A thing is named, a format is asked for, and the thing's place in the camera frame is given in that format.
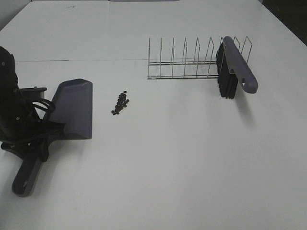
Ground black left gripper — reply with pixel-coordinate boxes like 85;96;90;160
0;87;65;162

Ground grey plastic dustpan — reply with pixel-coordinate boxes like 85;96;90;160
12;79;93;197

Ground pile of coffee beans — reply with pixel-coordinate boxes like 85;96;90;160
111;91;130;115

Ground grey brush black bristles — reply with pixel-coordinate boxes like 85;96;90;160
216;36;258;99

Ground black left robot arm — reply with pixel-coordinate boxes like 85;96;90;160
0;47;65;162

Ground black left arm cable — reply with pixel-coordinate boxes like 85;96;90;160
31;99;57;115

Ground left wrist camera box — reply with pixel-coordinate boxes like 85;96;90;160
20;87;47;99

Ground chrome wire dish rack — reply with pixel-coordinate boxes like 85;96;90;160
147;36;248;80

